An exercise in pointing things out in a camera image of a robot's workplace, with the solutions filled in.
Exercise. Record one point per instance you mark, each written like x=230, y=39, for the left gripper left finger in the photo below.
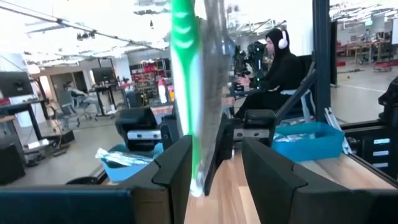
x=161, y=193

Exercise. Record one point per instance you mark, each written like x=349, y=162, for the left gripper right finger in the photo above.
x=280, y=193

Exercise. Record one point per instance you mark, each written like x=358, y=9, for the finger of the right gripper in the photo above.
x=170, y=133
x=225, y=137

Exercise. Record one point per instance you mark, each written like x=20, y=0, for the green toothbrush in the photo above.
x=185, y=77

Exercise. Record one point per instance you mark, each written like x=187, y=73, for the black computer tower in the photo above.
x=134, y=99

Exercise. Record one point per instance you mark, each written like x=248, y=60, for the small wooden table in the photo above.
x=161, y=109

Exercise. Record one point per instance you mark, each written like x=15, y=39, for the white bottle pink cap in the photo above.
x=162, y=91

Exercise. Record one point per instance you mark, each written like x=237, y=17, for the grey-blue plastic bin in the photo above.
x=124, y=174

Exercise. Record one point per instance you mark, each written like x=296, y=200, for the black standing desk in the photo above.
x=102, y=87

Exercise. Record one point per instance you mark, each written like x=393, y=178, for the red parts shelf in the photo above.
x=149, y=71

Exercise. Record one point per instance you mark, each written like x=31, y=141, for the dark teal plastic bin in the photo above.
x=311, y=151

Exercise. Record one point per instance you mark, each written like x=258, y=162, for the person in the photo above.
x=76, y=91
x=286, y=74

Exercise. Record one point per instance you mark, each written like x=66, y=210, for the grey office chair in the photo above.
x=66, y=102

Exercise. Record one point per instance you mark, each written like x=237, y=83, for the grey metal table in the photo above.
x=306, y=102

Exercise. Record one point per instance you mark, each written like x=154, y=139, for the black controller box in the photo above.
x=367, y=155

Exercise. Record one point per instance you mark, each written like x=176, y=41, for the white headphones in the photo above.
x=283, y=40

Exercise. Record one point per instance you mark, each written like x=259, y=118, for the dark computer monitor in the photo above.
x=15, y=84

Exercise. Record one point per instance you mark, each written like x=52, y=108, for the black computer tower RGB fans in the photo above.
x=11, y=165

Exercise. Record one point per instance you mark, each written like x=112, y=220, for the white frame bracket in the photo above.
x=331, y=118

